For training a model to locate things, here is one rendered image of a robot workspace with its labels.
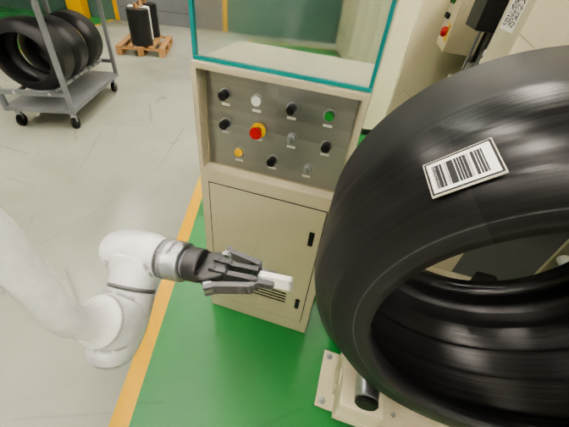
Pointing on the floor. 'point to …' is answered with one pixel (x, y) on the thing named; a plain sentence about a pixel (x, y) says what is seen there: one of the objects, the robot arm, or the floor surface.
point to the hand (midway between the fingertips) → (275, 280)
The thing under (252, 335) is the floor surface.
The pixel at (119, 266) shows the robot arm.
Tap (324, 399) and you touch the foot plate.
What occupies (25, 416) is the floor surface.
